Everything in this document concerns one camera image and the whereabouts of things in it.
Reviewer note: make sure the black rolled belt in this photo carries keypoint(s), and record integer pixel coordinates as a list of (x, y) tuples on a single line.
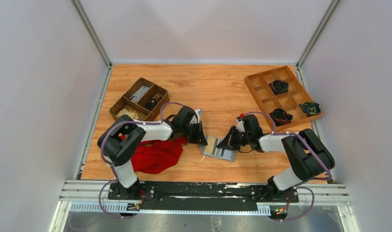
[(279, 87)]

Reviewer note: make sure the dark rolled belt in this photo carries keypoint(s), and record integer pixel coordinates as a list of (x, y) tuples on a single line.
[(281, 117)]

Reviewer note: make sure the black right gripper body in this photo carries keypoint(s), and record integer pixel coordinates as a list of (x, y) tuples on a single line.
[(236, 138)]

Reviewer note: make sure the black item in basket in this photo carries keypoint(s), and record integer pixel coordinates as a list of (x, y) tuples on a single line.
[(152, 102)]

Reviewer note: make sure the brown woven basket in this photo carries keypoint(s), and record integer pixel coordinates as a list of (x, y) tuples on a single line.
[(144, 114)]

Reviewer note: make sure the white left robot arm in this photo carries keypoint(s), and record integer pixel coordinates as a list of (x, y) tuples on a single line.
[(131, 145)]

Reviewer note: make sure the grey card holder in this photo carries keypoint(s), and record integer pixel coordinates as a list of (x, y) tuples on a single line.
[(222, 154)]

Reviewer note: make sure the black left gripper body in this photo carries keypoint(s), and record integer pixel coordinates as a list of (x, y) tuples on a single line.
[(195, 132)]

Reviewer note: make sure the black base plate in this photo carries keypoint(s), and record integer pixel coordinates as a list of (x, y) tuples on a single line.
[(201, 196)]

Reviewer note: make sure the red cloth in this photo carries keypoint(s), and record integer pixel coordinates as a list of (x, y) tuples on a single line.
[(153, 157)]

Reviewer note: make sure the yellow cards in basket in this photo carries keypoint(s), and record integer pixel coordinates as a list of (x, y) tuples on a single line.
[(133, 114)]

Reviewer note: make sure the blue yellow rolled tie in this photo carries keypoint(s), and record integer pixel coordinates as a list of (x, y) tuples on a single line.
[(310, 108)]

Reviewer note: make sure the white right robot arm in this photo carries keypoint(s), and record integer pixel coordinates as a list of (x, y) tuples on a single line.
[(308, 157)]

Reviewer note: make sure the grey card in basket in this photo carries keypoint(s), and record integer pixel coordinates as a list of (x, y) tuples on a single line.
[(138, 95)]

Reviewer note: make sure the gold credit card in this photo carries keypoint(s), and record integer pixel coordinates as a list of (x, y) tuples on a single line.
[(211, 147)]

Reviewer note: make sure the aluminium frame rail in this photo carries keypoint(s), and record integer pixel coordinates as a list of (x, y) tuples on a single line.
[(91, 196)]

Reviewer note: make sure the wooden compartment tray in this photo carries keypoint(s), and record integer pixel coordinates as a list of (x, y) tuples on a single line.
[(267, 101)]

